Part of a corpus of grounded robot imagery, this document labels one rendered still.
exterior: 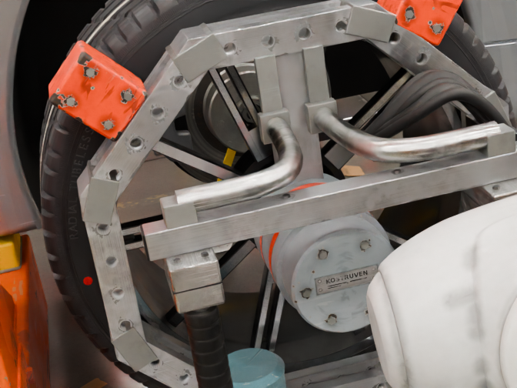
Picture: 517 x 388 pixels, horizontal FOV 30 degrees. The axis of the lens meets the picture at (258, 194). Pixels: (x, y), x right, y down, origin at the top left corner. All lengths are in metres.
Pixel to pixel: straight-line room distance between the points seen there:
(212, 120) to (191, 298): 0.76
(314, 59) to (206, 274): 0.31
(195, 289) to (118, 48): 0.36
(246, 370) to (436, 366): 0.66
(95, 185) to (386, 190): 0.34
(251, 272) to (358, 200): 2.02
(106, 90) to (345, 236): 0.31
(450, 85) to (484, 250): 0.58
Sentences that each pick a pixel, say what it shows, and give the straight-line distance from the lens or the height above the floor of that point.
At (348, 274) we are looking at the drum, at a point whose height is 0.86.
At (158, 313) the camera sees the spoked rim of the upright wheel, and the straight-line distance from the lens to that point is 1.33.
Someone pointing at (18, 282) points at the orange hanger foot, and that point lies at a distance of 1.65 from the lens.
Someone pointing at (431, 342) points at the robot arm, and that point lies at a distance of 0.51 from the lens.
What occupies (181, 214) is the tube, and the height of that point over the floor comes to 0.99.
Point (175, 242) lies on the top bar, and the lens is 0.97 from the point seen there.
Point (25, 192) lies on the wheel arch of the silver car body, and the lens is 1.64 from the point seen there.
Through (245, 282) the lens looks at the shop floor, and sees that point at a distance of 2.95.
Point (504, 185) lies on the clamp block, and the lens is 1.04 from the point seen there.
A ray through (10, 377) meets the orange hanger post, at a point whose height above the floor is 0.77.
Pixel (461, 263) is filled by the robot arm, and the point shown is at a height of 1.12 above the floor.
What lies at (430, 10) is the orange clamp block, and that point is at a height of 1.10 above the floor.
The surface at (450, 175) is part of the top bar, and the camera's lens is 1.02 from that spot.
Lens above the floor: 1.36
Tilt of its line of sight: 22 degrees down
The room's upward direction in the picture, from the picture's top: 9 degrees counter-clockwise
